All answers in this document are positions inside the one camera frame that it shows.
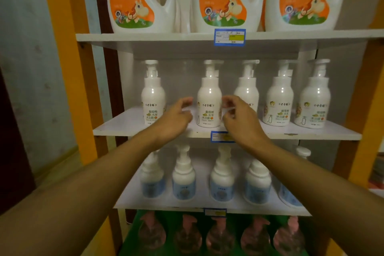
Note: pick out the person's left hand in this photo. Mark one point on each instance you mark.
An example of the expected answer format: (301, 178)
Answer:
(172, 123)

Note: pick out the person's right hand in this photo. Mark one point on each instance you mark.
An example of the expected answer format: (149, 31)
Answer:
(243, 123)

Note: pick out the tall white pump bottle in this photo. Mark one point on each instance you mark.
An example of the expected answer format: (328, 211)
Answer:
(313, 105)
(153, 96)
(279, 102)
(247, 87)
(209, 99)

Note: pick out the orange framed white shelf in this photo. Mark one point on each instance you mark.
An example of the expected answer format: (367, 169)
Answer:
(135, 123)

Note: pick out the white blue label pump bottle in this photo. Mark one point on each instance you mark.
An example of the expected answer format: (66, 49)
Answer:
(222, 180)
(288, 197)
(151, 177)
(258, 183)
(183, 177)

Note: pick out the clear pink pump bottle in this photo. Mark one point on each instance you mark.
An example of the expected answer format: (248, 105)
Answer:
(220, 239)
(288, 240)
(151, 233)
(187, 237)
(255, 239)

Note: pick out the person's left forearm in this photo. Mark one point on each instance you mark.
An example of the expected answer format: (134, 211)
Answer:
(75, 198)

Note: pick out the person's right forearm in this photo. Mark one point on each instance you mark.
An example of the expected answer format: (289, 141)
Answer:
(324, 198)

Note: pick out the blue price tag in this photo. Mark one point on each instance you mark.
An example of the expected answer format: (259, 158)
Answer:
(220, 137)
(215, 212)
(229, 37)

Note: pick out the green orange base cabinet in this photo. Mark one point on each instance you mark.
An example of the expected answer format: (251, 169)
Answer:
(171, 222)

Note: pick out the dark brown wooden door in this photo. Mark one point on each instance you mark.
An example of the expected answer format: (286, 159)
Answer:
(15, 159)

